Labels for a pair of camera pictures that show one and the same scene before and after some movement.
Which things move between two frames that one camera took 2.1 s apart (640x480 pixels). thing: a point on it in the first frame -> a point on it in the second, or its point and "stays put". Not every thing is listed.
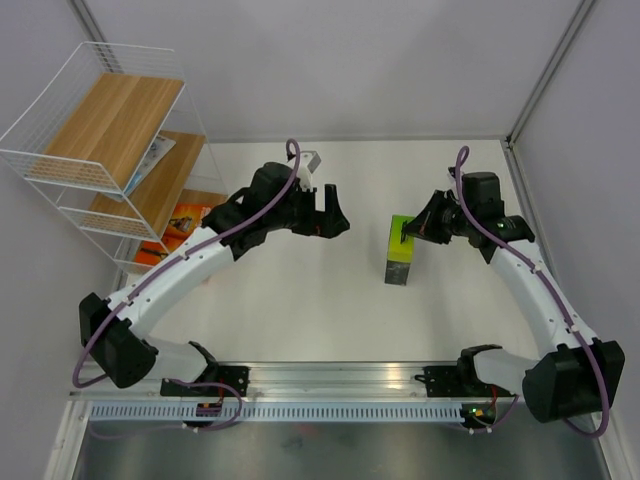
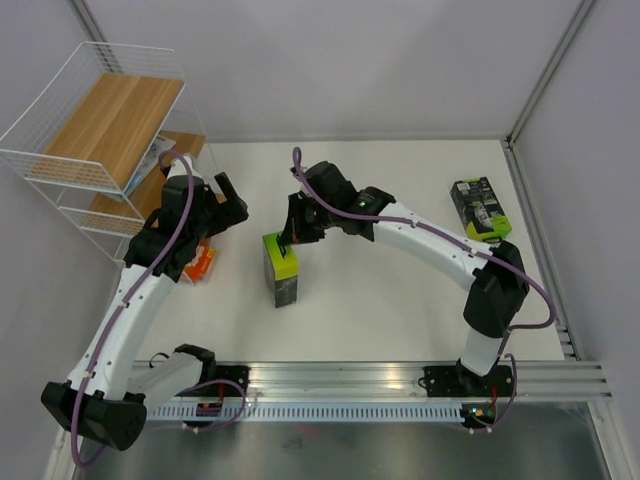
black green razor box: [400, 254] -> [281, 273]
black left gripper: [331, 219] -> [234, 209]
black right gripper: [425, 223] -> [295, 232]
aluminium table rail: [289, 382] stays put
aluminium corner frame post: [576, 24] stays put
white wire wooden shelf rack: [114, 143] stays put
